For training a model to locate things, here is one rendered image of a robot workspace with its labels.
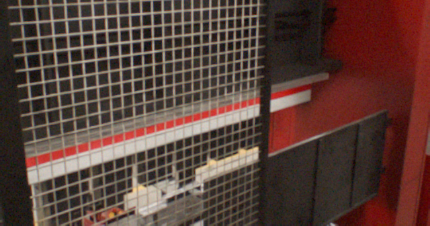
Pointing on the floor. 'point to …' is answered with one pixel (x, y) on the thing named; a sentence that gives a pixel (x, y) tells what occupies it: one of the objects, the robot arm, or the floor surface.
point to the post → (11, 132)
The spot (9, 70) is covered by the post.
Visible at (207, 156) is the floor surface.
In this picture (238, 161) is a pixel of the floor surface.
